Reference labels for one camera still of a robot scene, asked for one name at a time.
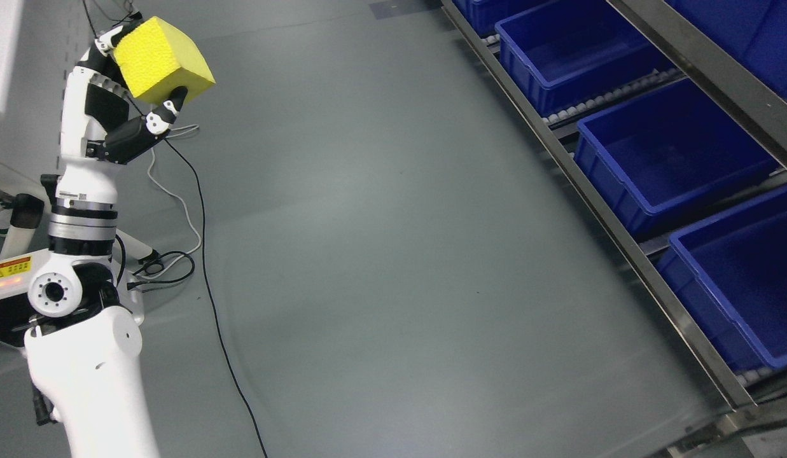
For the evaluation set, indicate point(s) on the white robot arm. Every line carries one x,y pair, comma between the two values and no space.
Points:
83,345

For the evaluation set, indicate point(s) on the blue plastic bin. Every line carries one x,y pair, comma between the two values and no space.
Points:
730,273
662,159
754,33
562,53
483,15

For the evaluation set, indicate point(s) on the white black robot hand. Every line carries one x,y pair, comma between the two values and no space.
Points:
96,136

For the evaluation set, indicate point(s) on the yellow foam block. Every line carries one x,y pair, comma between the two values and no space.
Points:
156,57

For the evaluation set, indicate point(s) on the steel shelf rack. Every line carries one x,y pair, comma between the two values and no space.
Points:
755,410

